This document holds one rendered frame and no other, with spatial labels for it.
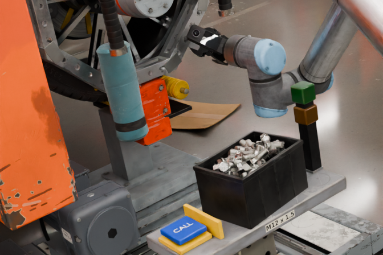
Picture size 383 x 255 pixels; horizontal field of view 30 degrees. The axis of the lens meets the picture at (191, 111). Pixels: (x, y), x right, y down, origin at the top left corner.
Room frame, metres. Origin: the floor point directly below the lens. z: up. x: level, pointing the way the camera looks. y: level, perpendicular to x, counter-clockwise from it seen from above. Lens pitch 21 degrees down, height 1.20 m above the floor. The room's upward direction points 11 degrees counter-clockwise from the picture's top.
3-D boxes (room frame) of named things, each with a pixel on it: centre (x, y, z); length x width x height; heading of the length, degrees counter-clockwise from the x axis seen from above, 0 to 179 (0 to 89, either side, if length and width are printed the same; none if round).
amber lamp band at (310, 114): (1.46, -0.25, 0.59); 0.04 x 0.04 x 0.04; 33
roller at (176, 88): (2.11, 0.08, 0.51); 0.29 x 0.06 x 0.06; 33
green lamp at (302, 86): (1.46, -0.25, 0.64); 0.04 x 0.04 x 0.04; 33
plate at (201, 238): (1.27, 0.06, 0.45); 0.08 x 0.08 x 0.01; 33
